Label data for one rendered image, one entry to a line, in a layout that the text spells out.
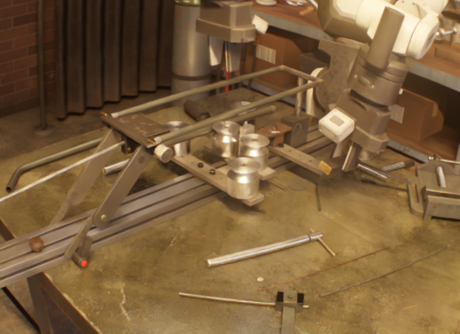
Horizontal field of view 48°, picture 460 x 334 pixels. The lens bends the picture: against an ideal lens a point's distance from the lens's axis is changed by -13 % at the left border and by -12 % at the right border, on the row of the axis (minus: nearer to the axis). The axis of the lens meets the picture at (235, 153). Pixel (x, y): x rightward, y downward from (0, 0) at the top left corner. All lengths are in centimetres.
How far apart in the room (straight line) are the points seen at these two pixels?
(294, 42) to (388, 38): 193
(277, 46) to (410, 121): 77
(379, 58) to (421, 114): 152
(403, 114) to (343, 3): 119
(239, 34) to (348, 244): 37
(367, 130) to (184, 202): 31
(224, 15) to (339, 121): 25
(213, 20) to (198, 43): 188
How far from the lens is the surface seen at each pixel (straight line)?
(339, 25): 130
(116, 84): 362
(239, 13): 92
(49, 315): 114
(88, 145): 113
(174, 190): 93
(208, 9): 96
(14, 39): 363
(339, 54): 130
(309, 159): 103
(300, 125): 109
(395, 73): 87
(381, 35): 83
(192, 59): 285
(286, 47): 272
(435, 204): 98
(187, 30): 281
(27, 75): 374
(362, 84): 88
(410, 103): 237
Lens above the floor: 138
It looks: 26 degrees down
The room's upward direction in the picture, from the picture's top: 4 degrees clockwise
